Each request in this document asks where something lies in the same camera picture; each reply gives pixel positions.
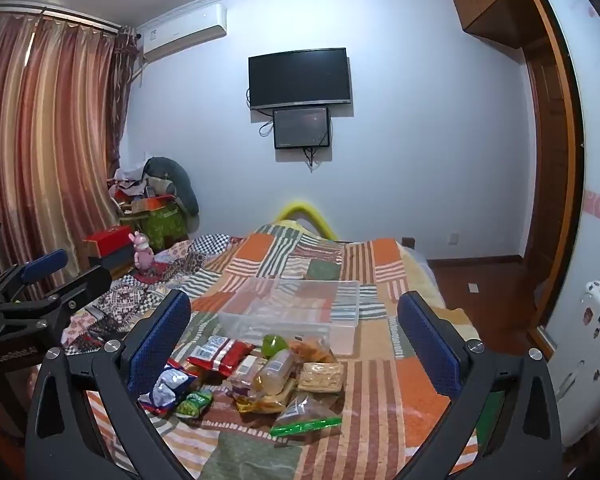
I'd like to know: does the purple label biscuit roll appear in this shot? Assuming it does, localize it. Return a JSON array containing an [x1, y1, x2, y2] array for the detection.
[[228, 356, 268, 396]]

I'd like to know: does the red box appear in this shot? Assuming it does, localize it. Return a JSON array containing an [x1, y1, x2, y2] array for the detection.
[[83, 226, 132, 258]]

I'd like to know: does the red striped curtain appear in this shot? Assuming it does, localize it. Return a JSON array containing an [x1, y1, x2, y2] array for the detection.
[[0, 12, 122, 284]]

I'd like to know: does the patchwork striped bedspread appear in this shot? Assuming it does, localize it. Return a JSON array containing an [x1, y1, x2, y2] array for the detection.
[[61, 221, 477, 479]]

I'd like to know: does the red white snack bag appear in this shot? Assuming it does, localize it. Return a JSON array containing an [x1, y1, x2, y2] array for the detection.
[[186, 336, 254, 377]]

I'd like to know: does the tan cracker block pack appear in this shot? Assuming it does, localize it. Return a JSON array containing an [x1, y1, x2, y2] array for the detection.
[[298, 363, 344, 393]]

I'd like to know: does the black wall television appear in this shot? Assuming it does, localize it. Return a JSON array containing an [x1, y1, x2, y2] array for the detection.
[[248, 48, 352, 110]]

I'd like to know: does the dark grey cushion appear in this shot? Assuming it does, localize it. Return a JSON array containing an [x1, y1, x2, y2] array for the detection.
[[143, 157, 199, 217]]

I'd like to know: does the wooden door frame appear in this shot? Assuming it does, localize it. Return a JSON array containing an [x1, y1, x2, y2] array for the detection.
[[524, 0, 584, 358]]

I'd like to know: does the small black monitor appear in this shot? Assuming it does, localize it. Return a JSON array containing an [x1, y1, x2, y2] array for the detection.
[[273, 106, 330, 150]]

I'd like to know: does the pink plush toy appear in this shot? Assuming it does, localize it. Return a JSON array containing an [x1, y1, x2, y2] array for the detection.
[[129, 231, 155, 274]]

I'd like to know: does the small green snack packet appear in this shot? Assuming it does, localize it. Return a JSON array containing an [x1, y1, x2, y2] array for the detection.
[[175, 390, 213, 420]]

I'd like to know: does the clear plastic storage bin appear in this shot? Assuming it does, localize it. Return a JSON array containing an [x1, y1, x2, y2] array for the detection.
[[218, 278, 361, 356]]

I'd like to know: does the blue white snack bag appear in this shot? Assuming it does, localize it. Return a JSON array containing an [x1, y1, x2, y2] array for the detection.
[[138, 359, 198, 416]]

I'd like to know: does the wooden overhead cabinet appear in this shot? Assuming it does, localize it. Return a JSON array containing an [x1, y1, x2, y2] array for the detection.
[[453, 0, 546, 49]]

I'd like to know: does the green zip clear bag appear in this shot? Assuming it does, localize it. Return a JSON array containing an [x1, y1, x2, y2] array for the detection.
[[270, 391, 342, 438]]

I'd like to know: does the green jelly cup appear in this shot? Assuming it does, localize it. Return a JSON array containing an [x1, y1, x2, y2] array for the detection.
[[261, 334, 288, 359]]

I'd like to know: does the white air conditioner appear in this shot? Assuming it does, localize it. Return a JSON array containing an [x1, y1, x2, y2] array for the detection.
[[140, 3, 227, 63]]

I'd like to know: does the orange snack bag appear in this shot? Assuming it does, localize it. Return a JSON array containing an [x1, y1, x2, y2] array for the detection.
[[287, 338, 337, 363]]

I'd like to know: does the gold band cracker tube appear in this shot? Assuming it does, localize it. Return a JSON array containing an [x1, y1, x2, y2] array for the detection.
[[252, 349, 296, 396]]

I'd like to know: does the checkered patchwork quilt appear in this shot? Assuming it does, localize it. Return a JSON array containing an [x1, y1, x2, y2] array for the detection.
[[61, 234, 242, 354]]

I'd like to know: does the yellow pillow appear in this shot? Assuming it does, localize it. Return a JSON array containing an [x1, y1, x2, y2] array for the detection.
[[276, 200, 338, 240]]

